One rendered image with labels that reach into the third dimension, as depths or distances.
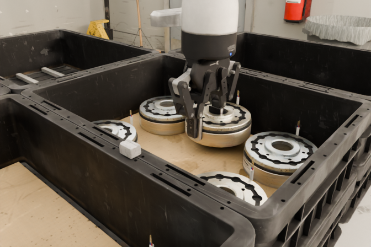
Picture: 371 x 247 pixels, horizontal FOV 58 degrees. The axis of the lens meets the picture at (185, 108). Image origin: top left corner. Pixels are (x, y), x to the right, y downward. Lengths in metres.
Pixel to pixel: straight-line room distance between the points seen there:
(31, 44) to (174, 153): 0.57
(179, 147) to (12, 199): 0.24
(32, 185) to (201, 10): 0.31
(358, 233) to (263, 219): 0.39
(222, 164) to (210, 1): 0.23
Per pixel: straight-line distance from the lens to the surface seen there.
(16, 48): 0.94
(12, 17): 4.01
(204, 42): 0.42
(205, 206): 0.26
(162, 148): 0.53
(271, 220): 0.26
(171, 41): 3.97
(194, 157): 0.50
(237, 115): 0.52
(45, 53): 0.98
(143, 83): 0.65
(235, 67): 0.51
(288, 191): 0.29
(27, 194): 0.48
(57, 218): 0.43
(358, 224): 0.65
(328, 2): 3.20
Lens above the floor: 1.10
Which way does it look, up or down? 24 degrees down
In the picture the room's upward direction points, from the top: straight up
